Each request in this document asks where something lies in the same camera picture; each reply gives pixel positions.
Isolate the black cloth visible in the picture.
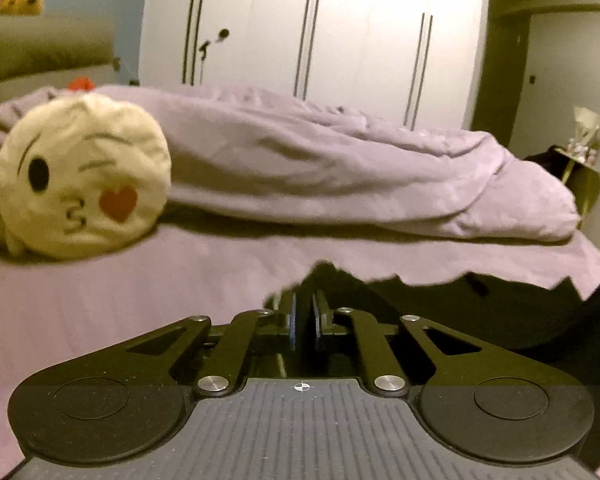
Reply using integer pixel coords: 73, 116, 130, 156
524, 145, 572, 182

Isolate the black knit sweater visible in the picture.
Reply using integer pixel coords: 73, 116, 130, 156
261, 259, 600, 376

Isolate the purple duvet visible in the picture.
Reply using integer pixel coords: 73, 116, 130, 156
0, 84, 582, 245

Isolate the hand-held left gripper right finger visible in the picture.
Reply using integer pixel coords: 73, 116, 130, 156
311, 289, 482, 397

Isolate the yellow side table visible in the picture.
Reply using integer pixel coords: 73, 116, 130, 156
554, 145, 600, 217

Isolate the green padded headboard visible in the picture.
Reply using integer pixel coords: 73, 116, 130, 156
0, 14, 119, 111

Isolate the yellow kissing face pillow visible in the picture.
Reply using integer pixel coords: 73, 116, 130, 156
0, 94, 173, 262

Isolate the bed with purple sheet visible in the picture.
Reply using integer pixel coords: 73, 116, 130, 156
0, 84, 600, 480

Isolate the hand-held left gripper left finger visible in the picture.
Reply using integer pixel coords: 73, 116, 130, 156
124, 289, 299, 397

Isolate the white wardrobe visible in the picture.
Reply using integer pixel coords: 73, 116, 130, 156
138, 0, 492, 134

